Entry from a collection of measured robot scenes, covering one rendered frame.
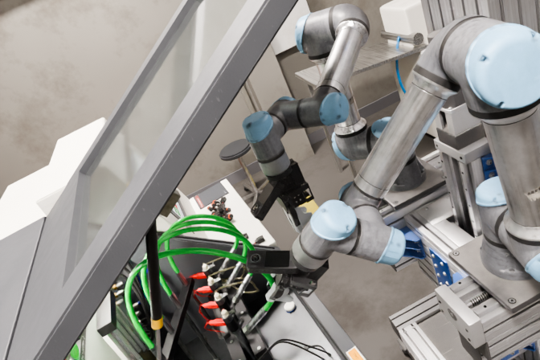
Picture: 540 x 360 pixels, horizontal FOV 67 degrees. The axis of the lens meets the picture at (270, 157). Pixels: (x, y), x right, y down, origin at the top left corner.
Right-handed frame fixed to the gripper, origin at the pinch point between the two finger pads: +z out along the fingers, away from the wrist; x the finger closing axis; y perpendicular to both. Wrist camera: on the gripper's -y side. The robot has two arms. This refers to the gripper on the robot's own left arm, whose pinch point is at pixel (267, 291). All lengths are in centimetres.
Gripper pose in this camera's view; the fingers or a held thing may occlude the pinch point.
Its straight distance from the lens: 104.8
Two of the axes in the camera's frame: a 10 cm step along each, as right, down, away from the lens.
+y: 9.4, 3.1, 1.6
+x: 1.1, -7.0, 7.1
